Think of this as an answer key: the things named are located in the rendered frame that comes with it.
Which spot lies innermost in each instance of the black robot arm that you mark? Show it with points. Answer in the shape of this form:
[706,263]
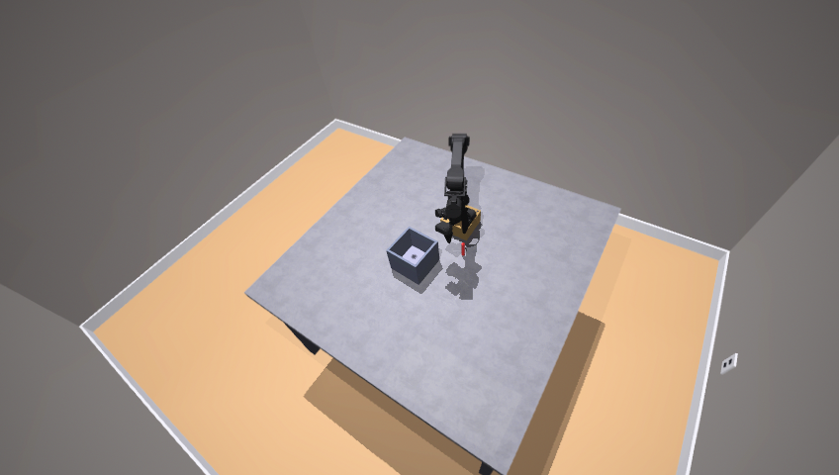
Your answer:
[455,180]

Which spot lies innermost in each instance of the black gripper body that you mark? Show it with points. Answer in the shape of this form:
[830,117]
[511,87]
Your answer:
[446,228]

